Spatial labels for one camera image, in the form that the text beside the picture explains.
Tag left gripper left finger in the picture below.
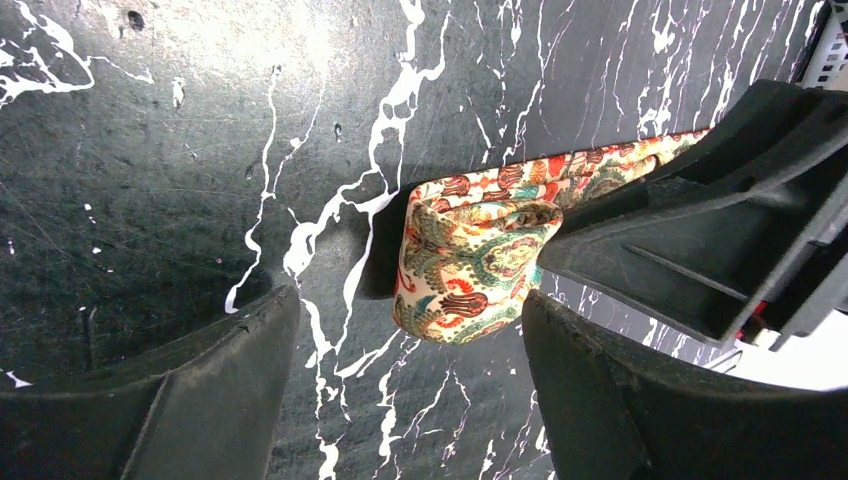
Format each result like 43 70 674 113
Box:
1 286 300 479

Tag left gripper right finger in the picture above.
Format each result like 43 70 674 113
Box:
521 291 847 479

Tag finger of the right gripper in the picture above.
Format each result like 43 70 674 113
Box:
539 80 847 346

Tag colourful floral patterned tie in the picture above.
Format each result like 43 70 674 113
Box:
392 129 707 345

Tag white plastic basket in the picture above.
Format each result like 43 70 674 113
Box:
798 0 847 90

